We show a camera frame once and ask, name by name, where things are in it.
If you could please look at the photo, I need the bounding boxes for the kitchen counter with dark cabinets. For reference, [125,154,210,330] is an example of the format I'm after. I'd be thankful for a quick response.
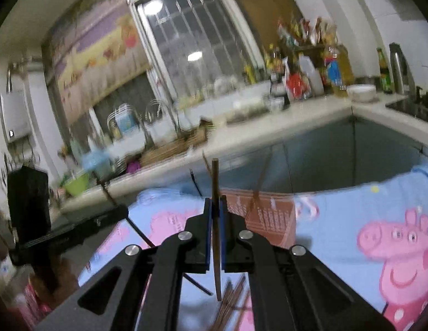
[59,90,428,214]

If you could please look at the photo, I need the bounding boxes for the steel kitchen faucet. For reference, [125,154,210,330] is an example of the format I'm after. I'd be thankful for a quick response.
[145,99,182,138]

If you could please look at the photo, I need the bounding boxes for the green plastic bowl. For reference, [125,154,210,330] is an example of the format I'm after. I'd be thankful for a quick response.
[62,172,92,197]

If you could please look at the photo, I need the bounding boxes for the thin black rod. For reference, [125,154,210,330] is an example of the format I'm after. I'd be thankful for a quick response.
[190,169,204,198]

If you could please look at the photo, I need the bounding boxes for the brown wooden chopstick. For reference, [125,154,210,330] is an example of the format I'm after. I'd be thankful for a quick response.
[212,158,223,301]
[201,150,215,181]
[253,153,271,202]

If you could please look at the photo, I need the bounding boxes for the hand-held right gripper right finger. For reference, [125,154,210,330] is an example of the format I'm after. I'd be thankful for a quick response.
[220,195,396,331]

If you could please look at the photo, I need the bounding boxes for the wooden cutting board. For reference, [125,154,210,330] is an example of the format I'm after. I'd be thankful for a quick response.
[140,124,209,168]

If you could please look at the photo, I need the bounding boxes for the black gas stove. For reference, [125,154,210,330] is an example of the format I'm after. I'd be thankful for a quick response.
[387,88,428,125]

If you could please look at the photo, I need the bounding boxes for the blue pig print blanket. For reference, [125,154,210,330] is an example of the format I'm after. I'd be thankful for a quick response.
[78,165,428,331]

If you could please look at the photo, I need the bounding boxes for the row of sauce bottles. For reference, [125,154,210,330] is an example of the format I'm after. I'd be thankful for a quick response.
[243,45,287,83]

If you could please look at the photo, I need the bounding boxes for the bundle of brown chopsticks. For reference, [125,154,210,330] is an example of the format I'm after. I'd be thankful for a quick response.
[208,276,251,331]

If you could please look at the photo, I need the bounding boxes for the light blue plastic container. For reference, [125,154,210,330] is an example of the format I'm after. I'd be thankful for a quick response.
[81,148,114,180]

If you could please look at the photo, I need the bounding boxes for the blue label oil bottle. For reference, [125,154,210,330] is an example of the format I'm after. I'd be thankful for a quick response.
[324,46,349,99]

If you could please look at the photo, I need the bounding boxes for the black chopstick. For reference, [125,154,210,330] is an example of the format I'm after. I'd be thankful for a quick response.
[100,181,215,297]

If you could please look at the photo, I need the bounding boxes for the green glass bottle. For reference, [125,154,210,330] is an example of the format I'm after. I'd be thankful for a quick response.
[377,47,393,94]

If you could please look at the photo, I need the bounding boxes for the white plastic jug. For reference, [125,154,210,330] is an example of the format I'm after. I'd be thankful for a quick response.
[298,55,325,97]

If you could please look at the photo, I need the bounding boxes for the white water heater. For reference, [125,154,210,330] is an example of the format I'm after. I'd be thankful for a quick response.
[0,91,33,143]

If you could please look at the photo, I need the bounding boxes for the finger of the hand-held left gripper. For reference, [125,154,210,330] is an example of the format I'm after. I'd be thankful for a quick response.
[81,204,129,237]

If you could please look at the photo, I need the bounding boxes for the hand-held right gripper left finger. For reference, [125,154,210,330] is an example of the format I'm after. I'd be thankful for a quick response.
[35,198,213,331]

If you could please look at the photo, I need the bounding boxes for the group of condiment bottles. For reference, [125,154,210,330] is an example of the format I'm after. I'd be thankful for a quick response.
[276,17,339,47]

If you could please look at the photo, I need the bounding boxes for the barred kitchen window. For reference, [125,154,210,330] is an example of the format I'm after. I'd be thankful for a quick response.
[131,0,266,87]

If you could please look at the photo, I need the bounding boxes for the covered food dish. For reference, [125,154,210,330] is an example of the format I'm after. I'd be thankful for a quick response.
[226,100,270,123]

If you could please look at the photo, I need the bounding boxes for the printed window poster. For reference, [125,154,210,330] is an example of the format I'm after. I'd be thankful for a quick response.
[45,0,156,125]

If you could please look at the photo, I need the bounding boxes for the wire dish rack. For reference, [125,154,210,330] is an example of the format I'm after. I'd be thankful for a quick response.
[107,103,149,142]

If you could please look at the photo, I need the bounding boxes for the pink plastic basket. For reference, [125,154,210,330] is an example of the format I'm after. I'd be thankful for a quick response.
[219,188,298,249]

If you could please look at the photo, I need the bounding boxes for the red packet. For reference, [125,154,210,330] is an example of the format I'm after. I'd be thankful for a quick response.
[286,72,311,100]

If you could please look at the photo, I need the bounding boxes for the steel kettle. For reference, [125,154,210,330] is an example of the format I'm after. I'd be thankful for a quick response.
[389,43,416,95]

